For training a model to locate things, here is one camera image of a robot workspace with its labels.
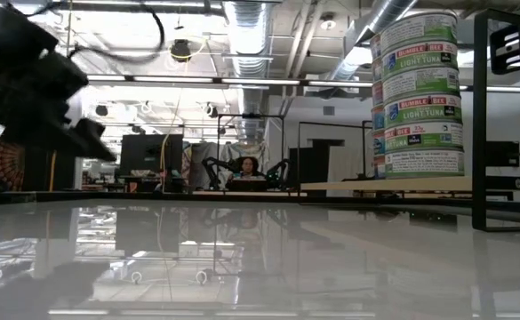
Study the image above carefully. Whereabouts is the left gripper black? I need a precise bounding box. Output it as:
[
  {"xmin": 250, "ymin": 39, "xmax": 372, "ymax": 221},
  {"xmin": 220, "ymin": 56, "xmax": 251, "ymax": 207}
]
[{"xmin": 0, "ymin": 6, "xmax": 117, "ymax": 163}]

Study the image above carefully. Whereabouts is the white pillar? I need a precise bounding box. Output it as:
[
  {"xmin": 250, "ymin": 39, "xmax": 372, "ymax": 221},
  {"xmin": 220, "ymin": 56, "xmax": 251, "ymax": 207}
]
[{"xmin": 66, "ymin": 91, "xmax": 86, "ymax": 191}]

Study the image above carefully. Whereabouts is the black panel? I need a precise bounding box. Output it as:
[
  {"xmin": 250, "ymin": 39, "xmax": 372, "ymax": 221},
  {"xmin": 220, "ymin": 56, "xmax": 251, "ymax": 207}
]
[{"xmin": 22, "ymin": 146, "xmax": 77, "ymax": 192}]

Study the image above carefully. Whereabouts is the black monitor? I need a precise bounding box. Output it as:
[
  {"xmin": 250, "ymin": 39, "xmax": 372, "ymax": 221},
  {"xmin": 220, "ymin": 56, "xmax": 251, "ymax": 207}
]
[{"xmin": 120, "ymin": 133, "xmax": 184, "ymax": 179}]

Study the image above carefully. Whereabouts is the patterned tapestry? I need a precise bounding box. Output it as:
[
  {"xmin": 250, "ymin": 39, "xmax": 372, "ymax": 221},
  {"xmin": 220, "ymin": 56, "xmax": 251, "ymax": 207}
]
[{"xmin": 0, "ymin": 132, "xmax": 28, "ymax": 192}]

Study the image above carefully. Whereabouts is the grey hanging cloth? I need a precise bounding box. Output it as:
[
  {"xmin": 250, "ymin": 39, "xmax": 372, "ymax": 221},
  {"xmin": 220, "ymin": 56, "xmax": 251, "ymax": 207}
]
[{"xmin": 188, "ymin": 140, "xmax": 220, "ymax": 188}]

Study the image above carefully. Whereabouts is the black equipment box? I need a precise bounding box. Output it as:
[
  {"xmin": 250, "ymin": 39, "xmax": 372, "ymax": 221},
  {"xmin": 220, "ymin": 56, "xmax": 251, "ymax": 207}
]
[{"xmin": 485, "ymin": 140, "xmax": 520, "ymax": 168}]

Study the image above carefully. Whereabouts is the black ceiling dome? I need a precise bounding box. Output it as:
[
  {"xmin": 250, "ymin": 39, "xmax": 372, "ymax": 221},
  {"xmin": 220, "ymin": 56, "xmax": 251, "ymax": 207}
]
[{"xmin": 170, "ymin": 38, "xmax": 193, "ymax": 63}]

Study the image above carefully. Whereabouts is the white hanging cloth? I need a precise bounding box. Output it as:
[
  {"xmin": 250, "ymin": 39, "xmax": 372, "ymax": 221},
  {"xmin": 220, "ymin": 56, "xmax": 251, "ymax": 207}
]
[{"xmin": 218, "ymin": 141, "xmax": 270, "ymax": 177}]

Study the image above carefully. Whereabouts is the person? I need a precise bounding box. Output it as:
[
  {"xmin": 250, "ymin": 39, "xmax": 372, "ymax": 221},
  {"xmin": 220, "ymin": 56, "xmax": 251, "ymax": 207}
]
[{"xmin": 231, "ymin": 156, "xmax": 266, "ymax": 181}]

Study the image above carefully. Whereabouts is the long ceiling light strip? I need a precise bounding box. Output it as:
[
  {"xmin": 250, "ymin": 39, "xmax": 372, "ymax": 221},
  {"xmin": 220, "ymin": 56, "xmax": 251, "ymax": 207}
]
[{"xmin": 85, "ymin": 73, "xmax": 520, "ymax": 93}]

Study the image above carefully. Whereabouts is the black cabinet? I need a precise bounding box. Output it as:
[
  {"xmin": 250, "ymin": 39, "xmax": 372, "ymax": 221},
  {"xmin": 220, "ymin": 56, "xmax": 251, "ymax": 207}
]
[{"xmin": 288, "ymin": 138, "xmax": 346, "ymax": 183}]

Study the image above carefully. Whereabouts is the thin tan hanging cable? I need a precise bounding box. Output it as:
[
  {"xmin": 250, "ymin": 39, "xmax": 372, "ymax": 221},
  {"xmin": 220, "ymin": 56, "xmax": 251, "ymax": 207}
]
[{"xmin": 158, "ymin": 86, "xmax": 183, "ymax": 192}]

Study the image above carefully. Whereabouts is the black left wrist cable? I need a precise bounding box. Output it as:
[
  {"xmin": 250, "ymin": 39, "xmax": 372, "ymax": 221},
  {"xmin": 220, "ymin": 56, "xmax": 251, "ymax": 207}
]
[{"xmin": 23, "ymin": 0, "xmax": 166, "ymax": 63}]

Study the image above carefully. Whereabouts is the narrow silver ventilation duct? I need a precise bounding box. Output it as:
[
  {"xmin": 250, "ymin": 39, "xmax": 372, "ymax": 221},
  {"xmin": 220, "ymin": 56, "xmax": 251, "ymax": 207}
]
[{"xmin": 330, "ymin": 0, "xmax": 419, "ymax": 84}]

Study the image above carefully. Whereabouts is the black rack frame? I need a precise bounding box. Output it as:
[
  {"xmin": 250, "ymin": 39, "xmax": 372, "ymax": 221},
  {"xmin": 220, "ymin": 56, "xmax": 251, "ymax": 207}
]
[{"xmin": 216, "ymin": 113, "xmax": 286, "ymax": 180}]

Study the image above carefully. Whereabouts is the black door frame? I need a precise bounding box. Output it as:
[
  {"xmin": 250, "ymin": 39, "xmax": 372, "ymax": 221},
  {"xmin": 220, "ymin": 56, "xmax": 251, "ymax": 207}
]
[{"xmin": 296, "ymin": 120, "xmax": 373, "ymax": 181}]

